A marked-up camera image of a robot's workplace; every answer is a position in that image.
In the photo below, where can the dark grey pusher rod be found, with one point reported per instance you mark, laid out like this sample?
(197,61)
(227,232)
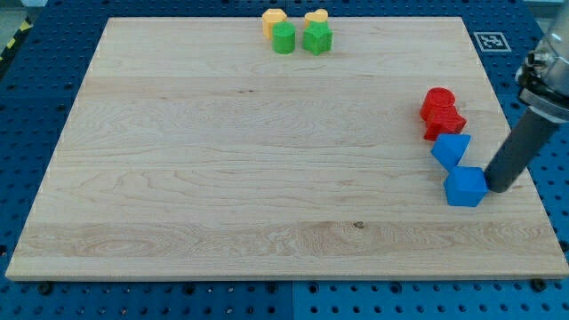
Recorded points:
(525,140)

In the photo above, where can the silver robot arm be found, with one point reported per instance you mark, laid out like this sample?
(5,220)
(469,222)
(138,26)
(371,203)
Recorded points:
(543,78)

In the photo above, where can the red star block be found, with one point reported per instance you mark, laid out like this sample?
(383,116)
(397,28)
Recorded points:
(443,120)

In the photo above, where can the green star block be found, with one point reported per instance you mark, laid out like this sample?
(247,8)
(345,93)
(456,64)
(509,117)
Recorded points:
(317,38)

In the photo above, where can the yellow heart block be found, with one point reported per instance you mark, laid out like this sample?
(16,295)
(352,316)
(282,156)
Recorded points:
(318,16)

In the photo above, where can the blue cube block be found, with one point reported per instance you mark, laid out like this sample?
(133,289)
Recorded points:
(465,186)

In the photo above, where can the blue triangle block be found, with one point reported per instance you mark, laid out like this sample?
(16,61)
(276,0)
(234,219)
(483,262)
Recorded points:
(449,149)

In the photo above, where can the red cylinder block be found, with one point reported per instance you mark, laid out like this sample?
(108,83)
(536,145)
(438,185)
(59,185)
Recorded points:
(436,98)

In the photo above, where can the white fiducial marker tag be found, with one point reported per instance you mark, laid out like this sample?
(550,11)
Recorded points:
(490,41)

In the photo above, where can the green cylinder block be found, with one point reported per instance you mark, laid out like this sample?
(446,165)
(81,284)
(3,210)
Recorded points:
(283,37)

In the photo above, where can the yellow hexagon block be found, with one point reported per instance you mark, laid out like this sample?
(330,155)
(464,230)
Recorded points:
(270,18)

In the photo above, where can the light wooden board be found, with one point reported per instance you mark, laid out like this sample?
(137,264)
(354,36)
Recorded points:
(194,152)

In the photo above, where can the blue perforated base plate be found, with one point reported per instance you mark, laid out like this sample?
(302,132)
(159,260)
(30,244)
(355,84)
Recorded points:
(36,95)

